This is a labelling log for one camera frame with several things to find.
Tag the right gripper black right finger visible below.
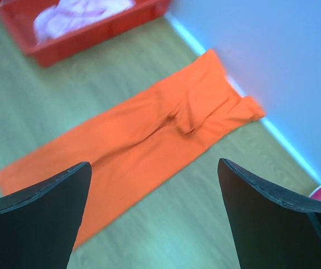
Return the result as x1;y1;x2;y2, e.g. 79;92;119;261
218;158;321;268

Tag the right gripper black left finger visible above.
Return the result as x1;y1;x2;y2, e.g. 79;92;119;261
0;162;92;268

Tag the orange t shirt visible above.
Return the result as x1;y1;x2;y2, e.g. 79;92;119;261
0;50;265;247

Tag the red plastic bin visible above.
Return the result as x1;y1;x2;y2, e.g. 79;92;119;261
0;1;171;67

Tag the pink t shirt in bin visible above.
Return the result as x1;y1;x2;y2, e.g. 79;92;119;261
33;0;135;44

